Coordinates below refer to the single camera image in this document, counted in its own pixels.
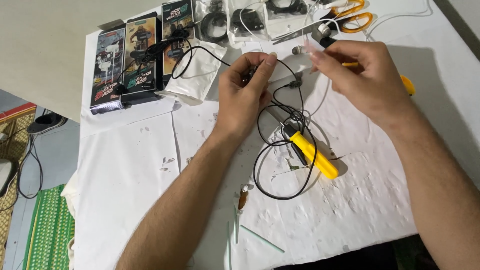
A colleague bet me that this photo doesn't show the yellow black tool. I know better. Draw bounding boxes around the yellow black tool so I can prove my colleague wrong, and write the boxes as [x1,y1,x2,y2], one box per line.
[320,37,416,97]

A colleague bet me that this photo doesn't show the orange handled scissors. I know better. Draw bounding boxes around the orange handled scissors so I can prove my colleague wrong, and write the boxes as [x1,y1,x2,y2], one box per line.
[273,0,374,42]

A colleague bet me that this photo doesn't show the black wired earphones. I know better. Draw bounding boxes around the black wired earphones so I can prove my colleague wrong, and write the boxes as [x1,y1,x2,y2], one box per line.
[191,45,319,201]

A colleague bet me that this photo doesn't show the brown patterned mat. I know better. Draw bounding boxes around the brown patterned mat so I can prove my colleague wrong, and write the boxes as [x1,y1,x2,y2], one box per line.
[0,103,38,263]

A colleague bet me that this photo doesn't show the tangled black earphones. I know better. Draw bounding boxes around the tangled black earphones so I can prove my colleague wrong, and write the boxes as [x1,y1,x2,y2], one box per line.
[113,27,196,95]

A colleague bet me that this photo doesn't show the white paper table cover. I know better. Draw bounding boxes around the white paper table cover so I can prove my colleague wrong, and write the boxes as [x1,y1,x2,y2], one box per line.
[61,0,480,270]

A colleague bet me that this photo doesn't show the person's dark clothing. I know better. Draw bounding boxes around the person's dark clothing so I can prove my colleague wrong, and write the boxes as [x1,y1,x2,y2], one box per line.
[273,233,439,270]

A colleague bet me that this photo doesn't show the earphone box with teal print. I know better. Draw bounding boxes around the earphone box with teal print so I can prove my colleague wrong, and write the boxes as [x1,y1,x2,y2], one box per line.
[161,0,196,88]

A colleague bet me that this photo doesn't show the yellow handled screwdriver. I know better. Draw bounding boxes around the yellow handled screwdriver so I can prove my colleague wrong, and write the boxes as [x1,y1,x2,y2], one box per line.
[265,106,339,180]

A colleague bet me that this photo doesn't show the person's left hand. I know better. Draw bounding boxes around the person's left hand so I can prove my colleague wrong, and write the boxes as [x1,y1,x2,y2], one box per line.
[214,52,279,142]

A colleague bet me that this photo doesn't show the earphone box with white earphones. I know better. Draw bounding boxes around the earphone box with white earphones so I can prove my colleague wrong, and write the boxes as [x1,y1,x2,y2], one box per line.
[89,27,127,115]

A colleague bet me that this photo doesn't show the white wired earphones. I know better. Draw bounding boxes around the white wired earphones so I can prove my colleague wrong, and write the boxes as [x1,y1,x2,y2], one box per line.
[238,0,434,57]

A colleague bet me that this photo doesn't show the person's right hand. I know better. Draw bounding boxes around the person's right hand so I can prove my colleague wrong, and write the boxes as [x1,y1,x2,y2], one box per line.
[303,39,416,129]

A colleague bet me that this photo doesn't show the brown scrap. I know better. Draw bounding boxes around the brown scrap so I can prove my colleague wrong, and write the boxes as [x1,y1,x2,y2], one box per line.
[238,185,250,211]

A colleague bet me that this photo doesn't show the earphone box with yellow print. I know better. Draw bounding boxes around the earphone box with yellow print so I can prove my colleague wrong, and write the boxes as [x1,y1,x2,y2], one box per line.
[121,12,164,106]

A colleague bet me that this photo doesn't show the clear bag with black earphones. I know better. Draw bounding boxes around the clear bag with black earphones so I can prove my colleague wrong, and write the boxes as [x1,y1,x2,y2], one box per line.
[226,0,270,43]
[263,0,313,38]
[194,0,230,44]

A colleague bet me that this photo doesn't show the black shoe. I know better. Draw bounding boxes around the black shoe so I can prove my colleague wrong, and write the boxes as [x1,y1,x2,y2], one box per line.
[26,112,68,135]

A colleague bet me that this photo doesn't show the green patterned mat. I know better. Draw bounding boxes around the green patterned mat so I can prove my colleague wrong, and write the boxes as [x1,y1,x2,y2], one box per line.
[22,184,76,270]

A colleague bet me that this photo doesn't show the white plastic pouch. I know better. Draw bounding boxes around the white plastic pouch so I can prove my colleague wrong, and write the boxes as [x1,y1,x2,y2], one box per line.
[164,39,228,106]

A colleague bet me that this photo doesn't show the white round object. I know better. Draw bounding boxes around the white round object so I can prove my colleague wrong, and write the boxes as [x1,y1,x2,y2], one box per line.
[0,159,18,197]

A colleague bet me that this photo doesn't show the black floor cables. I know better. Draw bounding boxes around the black floor cables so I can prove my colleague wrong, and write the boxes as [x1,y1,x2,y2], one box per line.
[0,109,49,211]

